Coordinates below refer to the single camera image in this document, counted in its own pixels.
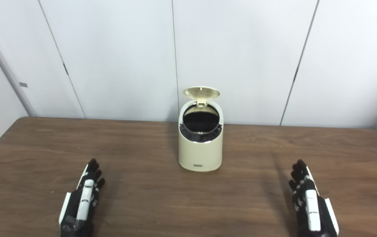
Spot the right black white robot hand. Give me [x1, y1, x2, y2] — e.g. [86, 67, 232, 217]
[289, 159, 339, 237]

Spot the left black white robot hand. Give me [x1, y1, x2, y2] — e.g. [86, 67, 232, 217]
[59, 159, 106, 237]

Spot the cream-colored desktop bin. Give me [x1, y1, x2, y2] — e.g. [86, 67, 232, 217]
[178, 100, 223, 172]

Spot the round cream bin lid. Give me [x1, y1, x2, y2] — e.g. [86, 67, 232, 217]
[183, 86, 221, 107]

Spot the grey wall corner post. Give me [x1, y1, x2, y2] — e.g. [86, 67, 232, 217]
[0, 12, 38, 117]

